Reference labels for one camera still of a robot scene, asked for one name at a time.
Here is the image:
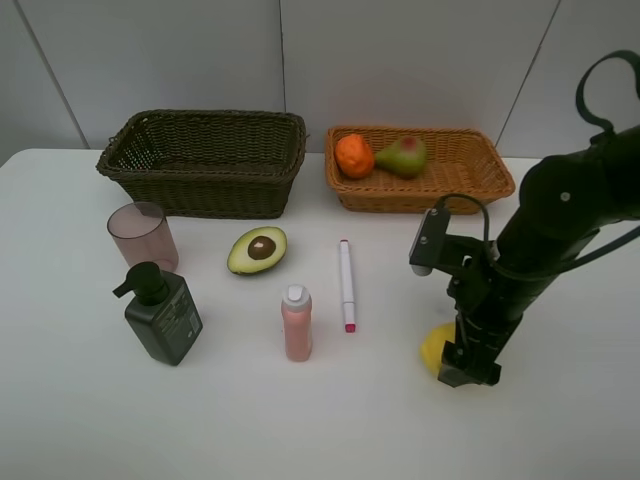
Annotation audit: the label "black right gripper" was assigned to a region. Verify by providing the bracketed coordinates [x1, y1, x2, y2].
[437, 237, 530, 387]

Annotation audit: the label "yellow lemon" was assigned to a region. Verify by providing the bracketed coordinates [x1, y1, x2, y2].
[420, 323, 455, 377]

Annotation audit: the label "white marker pink caps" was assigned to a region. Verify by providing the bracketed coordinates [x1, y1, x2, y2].
[339, 240, 356, 333]

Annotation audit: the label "green red pear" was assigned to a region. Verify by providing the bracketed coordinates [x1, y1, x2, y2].
[374, 136, 427, 179]

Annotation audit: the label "orange mandarin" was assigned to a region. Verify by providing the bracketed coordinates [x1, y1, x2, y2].
[334, 134, 375, 179]

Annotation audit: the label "translucent pink plastic cup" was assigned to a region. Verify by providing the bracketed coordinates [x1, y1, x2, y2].
[107, 201, 179, 272]

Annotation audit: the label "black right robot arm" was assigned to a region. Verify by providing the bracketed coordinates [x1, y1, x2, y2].
[437, 128, 639, 387]

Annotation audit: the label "pink bottle white cap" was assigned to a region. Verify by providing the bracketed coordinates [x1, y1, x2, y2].
[281, 284, 313, 362]

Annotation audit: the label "orange wicker basket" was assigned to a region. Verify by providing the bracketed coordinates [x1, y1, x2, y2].
[325, 126, 515, 213]

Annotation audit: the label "halved avocado with pit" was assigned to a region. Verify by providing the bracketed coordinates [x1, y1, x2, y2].
[227, 226, 288, 275]

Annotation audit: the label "dark green pump bottle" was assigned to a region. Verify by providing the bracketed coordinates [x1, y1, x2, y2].
[114, 262, 203, 366]

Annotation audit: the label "dark brown wicker basket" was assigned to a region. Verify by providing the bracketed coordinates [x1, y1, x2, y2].
[96, 109, 307, 220]

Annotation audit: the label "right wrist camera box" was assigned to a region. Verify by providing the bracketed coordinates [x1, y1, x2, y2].
[409, 206, 451, 277]

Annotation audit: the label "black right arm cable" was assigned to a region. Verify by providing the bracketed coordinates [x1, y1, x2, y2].
[434, 49, 640, 281]

